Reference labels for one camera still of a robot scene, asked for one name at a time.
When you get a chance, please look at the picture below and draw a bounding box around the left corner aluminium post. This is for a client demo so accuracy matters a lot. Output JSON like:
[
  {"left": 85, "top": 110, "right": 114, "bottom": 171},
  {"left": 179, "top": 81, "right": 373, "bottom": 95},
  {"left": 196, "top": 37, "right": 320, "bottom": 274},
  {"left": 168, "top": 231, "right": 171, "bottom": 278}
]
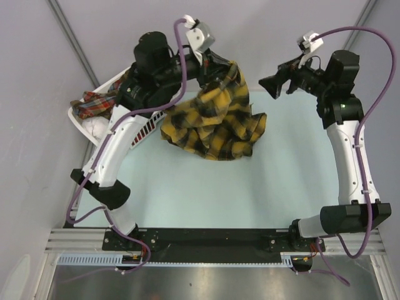
[{"left": 46, "top": 0, "right": 100, "bottom": 88}]

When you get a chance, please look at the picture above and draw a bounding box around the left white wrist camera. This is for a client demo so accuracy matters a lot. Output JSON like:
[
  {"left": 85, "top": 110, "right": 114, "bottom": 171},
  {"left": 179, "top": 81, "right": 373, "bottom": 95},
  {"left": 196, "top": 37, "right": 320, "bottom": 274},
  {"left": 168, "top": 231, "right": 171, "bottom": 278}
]
[{"left": 183, "top": 14, "right": 216, "bottom": 55}]

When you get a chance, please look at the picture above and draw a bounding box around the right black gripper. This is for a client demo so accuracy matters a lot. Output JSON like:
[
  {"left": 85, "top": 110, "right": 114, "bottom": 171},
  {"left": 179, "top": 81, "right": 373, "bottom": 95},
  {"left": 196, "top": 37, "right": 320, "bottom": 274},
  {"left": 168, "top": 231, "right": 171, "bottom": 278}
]
[{"left": 257, "top": 51, "right": 331, "bottom": 100}]

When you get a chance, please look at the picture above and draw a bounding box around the white slotted cable duct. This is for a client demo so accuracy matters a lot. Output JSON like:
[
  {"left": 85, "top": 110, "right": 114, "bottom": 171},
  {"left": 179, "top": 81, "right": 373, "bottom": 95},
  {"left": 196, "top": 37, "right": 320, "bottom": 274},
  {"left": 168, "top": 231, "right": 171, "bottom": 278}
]
[{"left": 57, "top": 254, "right": 293, "bottom": 268}]

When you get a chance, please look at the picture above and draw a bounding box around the corner aluminium post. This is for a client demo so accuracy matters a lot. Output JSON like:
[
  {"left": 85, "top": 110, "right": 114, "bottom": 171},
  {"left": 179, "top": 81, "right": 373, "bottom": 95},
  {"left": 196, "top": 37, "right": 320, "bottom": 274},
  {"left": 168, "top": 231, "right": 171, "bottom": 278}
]
[
  {"left": 46, "top": 0, "right": 100, "bottom": 88},
  {"left": 343, "top": 0, "right": 378, "bottom": 51}
]

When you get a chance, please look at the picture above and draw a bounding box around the yellow plaid long sleeve shirt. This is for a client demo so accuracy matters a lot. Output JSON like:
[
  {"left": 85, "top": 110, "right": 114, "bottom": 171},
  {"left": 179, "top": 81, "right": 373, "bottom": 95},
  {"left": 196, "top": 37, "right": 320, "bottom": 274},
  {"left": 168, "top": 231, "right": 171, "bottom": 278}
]
[{"left": 160, "top": 61, "right": 267, "bottom": 161}]

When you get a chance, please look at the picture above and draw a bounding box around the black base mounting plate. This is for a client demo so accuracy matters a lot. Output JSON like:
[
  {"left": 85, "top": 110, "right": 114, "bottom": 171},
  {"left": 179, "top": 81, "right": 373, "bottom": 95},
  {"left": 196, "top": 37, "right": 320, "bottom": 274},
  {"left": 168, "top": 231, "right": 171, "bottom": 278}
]
[{"left": 102, "top": 227, "right": 326, "bottom": 263}]

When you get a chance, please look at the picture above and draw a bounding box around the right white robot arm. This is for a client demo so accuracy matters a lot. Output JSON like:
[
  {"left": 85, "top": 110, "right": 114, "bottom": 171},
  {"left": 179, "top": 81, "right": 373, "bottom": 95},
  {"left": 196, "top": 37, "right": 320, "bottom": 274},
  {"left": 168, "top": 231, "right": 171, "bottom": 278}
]
[{"left": 259, "top": 50, "right": 392, "bottom": 251}]

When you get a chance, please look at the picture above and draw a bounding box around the aluminium frame rail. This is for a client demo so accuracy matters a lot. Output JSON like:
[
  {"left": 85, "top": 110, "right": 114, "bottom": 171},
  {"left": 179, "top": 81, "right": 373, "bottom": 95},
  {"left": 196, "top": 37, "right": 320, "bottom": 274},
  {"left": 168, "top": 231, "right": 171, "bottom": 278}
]
[{"left": 45, "top": 228, "right": 386, "bottom": 255}]

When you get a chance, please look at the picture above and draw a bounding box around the right corner aluminium post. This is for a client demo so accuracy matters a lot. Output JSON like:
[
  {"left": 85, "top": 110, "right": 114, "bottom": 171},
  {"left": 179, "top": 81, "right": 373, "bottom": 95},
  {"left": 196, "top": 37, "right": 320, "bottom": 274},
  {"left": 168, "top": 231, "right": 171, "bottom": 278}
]
[{"left": 343, "top": 0, "right": 378, "bottom": 51}]

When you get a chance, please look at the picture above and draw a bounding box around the white shirt in basket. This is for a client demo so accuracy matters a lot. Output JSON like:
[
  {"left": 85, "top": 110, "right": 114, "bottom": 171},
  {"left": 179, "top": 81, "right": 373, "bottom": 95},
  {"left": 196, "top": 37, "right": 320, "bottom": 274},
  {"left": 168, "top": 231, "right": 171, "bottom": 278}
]
[{"left": 82, "top": 116, "right": 109, "bottom": 141}]

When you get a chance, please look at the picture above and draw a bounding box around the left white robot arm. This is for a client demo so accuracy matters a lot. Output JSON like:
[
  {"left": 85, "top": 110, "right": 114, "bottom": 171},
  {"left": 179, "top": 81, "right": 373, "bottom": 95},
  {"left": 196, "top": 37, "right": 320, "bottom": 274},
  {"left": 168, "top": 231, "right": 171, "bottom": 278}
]
[{"left": 71, "top": 26, "right": 228, "bottom": 250}]

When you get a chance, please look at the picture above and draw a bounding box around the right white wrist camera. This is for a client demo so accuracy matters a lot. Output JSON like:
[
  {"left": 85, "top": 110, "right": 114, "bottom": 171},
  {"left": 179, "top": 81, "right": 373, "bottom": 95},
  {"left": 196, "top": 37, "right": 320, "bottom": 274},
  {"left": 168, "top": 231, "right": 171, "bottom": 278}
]
[{"left": 297, "top": 31, "right": 324, "bottom": 68}]

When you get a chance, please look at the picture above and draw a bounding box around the red plaid shirt in basket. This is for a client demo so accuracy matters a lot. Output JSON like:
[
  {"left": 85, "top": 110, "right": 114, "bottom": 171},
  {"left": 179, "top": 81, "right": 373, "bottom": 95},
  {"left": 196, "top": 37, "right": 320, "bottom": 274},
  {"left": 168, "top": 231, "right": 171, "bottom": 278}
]
[{"left": 70, "top": 70, "right": 129, "bottom": 119}]

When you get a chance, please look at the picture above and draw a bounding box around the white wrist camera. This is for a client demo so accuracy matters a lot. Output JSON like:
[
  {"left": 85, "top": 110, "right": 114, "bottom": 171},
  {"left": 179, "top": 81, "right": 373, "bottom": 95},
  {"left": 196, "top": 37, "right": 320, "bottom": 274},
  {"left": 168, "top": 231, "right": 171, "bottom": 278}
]
[
  {"left": 183, "top": 14, "right": 216, "bottom": 55},
  {"left": 297, "top": 31, "right": 324, "bottom": 68}
]

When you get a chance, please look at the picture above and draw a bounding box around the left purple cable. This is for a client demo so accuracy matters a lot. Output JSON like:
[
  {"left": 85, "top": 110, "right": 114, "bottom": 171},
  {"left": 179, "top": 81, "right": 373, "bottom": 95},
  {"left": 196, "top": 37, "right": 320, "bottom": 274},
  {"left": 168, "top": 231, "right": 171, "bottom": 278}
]
[{"left": 64, "top": 18, "right": 196, "bottom": 276}]

